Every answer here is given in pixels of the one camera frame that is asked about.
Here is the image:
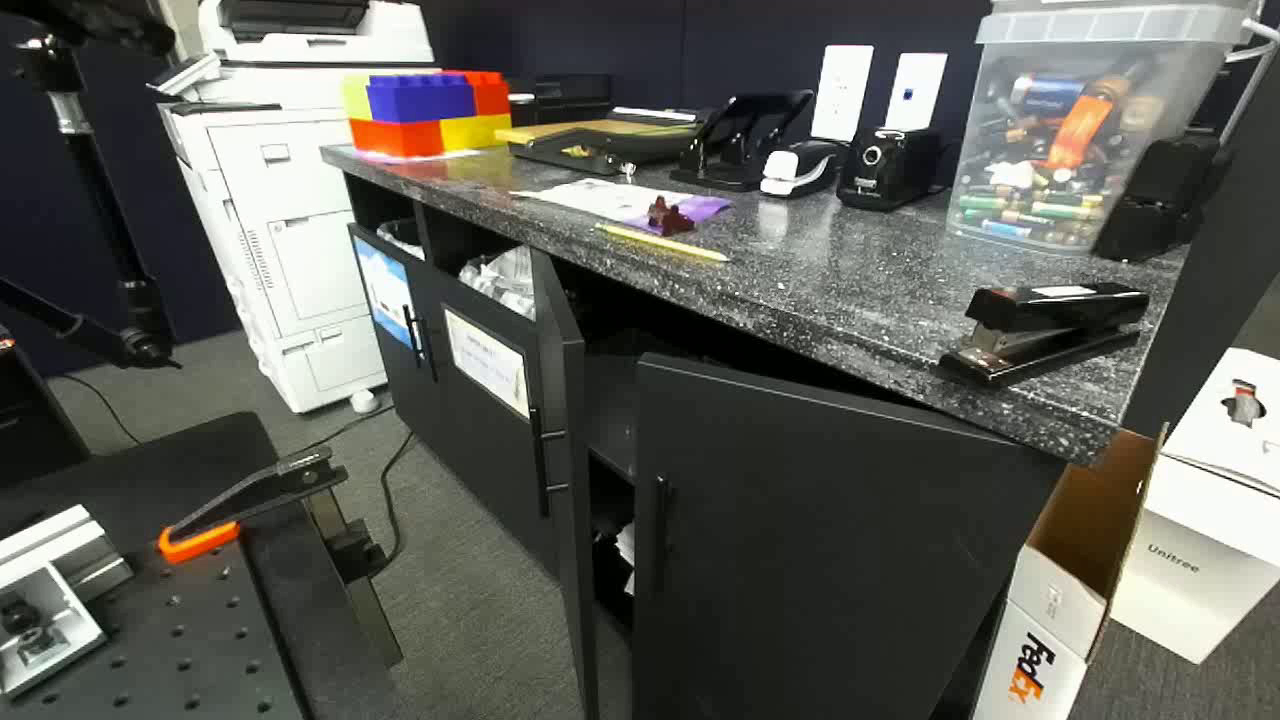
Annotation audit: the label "maroon staple remover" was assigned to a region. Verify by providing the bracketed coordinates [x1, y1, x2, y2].
[644, 194, 700, 239]

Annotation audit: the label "black cabinet door narrow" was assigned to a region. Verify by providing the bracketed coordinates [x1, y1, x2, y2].
[529, 247, 598, 720]

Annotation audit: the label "yellow pencil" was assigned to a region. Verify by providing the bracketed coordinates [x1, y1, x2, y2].
[593, 220, 733, 269]

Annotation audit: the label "crumpled clear plastic bags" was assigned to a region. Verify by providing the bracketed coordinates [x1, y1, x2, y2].
[456, 244, 540, 323]

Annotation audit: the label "white and purple envelope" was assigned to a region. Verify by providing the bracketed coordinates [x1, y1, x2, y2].
[510, 175, 739, 232]

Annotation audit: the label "black bin front white sign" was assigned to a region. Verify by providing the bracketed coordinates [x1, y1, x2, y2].
[418, 259, 562, 572]

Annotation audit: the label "black paper trimmer board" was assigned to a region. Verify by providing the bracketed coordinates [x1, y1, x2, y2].
[496, 117, 700, 181]

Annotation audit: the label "black tape dispenser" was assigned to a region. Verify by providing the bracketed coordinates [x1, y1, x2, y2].
[668, 88, 818, 191]

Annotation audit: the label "white and black label printer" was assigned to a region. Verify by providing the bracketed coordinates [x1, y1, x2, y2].
[754, 136, 846, 205]

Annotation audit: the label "black bin front blue sign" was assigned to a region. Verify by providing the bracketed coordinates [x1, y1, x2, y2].
[342, 224, 453, 451]

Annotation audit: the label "black cabinet door wide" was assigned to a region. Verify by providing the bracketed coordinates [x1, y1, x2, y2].
[626, 348, 1064, 720]

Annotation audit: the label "black electric pencil sharpener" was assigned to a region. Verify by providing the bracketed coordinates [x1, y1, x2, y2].
[835, 122, 949, 212]

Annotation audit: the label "colourful toy block stack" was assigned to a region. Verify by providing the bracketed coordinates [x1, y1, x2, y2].
[341, 68, 517, 162]

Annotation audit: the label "white office copier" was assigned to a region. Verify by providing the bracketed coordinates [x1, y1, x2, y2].
[151, 0, 442, 419]

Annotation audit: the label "black stapler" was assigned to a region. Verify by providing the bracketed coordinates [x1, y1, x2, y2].
[936, 279, 1152, 389]

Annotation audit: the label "cardboard FedEx box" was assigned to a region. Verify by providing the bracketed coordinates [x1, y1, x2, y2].
[967, 427, 1164, 720]

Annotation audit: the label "clear plastic bin of markers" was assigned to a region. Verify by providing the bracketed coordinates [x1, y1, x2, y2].
[949, 0, 1254, 254]

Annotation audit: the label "black perforated robot table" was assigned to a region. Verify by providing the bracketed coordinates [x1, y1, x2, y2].
[0, 408, 408, 720]

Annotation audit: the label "white box with penguin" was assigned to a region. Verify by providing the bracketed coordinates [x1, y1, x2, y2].
[1109, 343, 1280, 666]

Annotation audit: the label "black floor cable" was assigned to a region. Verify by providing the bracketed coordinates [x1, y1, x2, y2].
[283, 396, 425, 578]

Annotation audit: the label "black clamp with orange handle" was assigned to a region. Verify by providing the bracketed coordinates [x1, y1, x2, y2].
[151, 447, 353, 572]

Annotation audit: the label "black camera stand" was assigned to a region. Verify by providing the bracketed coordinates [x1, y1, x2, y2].
[0, 0, 183, 370]

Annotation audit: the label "silver aluminium mount bracket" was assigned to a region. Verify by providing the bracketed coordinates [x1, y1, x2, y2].
[0, 503, 134, 702]

